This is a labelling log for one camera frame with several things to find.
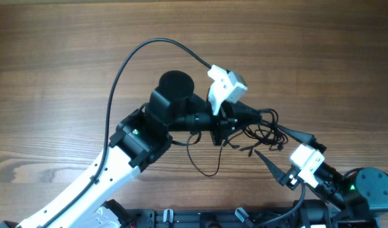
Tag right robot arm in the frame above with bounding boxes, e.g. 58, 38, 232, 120
255, 123, 388, 222

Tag left camera black cable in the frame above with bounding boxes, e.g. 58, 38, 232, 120
40, 38, 213, 228

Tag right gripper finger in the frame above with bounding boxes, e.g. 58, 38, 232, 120
273, 123, 316, 144
254, 150, 290, 186

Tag right camera black cable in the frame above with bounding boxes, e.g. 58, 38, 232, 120
254, 182, 307, 228

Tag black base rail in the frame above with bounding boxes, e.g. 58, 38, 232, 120
122, 206, 319, 228

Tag black usb cables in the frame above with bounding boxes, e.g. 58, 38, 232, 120
186, 108, 290, 177

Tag camera black cable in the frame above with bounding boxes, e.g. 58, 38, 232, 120
40, 38, 213, 228
254, 182, 307, 228

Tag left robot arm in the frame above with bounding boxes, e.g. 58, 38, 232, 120
18, 70, 261, 227

